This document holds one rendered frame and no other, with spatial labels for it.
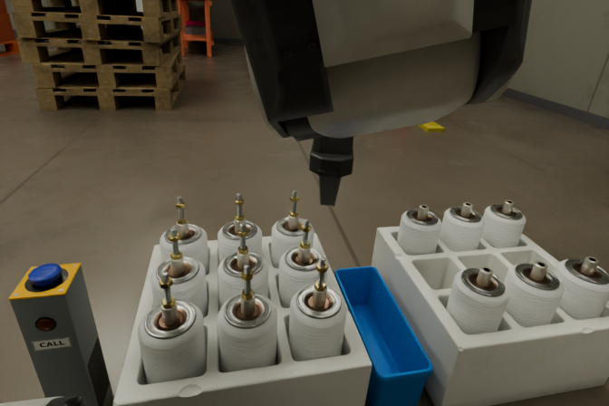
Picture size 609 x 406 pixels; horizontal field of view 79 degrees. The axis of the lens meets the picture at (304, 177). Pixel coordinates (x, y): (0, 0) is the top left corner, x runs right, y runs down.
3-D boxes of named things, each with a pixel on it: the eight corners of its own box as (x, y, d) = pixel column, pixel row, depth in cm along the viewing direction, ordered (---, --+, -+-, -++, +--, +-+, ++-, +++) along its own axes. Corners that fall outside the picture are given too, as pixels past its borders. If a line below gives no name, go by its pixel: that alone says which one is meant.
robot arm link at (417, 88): (406, 53, 36) (478, 171, 21) (304, 73, 38) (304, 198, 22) (401, -74, 30) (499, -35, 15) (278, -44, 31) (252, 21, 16)
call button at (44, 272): (57, 289, 53) (54, 278, 52) (26, 293, 52) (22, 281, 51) (67, 272, 57) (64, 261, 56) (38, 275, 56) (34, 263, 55)
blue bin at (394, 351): (423, 412, 71) (436, 370, 66) (370, 422, 69) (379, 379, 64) (369, 301, 98) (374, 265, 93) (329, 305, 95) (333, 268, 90)
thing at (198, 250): (167, 290, 88) (159, 226, 80) (208, 283, 91) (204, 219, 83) (168, 320, 79) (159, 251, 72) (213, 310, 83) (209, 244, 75)
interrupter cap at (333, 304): (332, 285, 66) (333, 282, 66) (348, 315, 60) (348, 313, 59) (291, 291, 64) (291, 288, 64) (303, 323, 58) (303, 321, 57)
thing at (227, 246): (226, 279, 92) (223, 217, 84) (264, 282, 92) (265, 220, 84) (216, 308, 83) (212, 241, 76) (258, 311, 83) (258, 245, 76)
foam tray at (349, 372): (360, 432, 67) (372, 364, 59) (130, 478, 59) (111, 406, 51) (312, 286, 101) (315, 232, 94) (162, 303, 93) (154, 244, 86)
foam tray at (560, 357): (604, 385, 78) (641, 323, 71) (439, 415, 71) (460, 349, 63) (488, 268, 113) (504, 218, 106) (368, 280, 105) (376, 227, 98)
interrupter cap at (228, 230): (227, 221, 84) (227, 218, 83) (259, 223, 84) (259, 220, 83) (218, 240, 77) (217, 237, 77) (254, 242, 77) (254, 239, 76)
